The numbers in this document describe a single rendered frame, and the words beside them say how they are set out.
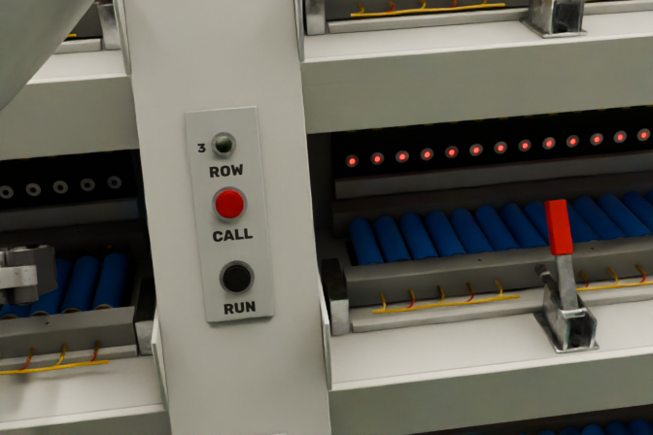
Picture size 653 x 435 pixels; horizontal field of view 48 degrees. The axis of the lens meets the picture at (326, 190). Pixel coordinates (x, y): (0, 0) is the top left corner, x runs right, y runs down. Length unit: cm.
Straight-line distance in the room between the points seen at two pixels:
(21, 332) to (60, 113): 15
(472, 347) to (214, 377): 16
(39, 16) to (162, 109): 26
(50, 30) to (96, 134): 27
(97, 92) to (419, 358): 25
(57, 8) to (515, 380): 38
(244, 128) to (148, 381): 17
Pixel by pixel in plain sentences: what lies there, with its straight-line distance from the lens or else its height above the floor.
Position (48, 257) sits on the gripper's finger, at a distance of 43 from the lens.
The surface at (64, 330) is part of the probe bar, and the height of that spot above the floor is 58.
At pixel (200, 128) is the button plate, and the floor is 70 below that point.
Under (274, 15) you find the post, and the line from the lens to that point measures 42.
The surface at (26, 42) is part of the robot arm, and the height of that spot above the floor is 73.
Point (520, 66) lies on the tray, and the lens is 45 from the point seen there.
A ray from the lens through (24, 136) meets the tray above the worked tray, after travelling 45.
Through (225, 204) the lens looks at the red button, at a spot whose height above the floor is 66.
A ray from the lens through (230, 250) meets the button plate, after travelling 43.
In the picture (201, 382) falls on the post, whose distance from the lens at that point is 45.
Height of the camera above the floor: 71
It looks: 7 degrees down
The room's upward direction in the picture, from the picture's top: 5 degrees counter-clockwise
